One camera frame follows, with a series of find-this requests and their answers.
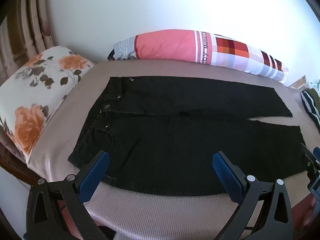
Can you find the black pants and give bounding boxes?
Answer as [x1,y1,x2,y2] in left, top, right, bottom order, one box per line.
[67,76,308,197]

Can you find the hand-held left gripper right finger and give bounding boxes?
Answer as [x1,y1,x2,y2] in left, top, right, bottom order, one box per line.
[212,151,293,240]

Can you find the dark striped cloth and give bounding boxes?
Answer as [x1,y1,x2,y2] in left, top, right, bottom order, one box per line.
[300,87,320,128]

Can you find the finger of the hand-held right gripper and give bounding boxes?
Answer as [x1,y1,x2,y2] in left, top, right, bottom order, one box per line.
[299,142,320,178]

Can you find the beige bed sheet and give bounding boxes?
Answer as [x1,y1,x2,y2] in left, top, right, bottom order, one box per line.
[26,59,320,240]

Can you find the floral white orange pillow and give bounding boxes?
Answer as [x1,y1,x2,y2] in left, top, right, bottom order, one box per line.
[0,46,95,164]

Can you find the brown patterned curtain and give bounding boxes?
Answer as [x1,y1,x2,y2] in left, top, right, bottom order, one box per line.
[0,0,59,67]

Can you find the person's right hand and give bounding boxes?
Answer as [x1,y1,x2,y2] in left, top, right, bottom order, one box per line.
[301,196,320,231]

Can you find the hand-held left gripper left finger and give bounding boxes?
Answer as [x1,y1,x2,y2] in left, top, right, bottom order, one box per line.
[26,150,110,240]

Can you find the pink plaid long pillow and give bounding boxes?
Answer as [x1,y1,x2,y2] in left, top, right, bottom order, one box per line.
[110,29,289,83]

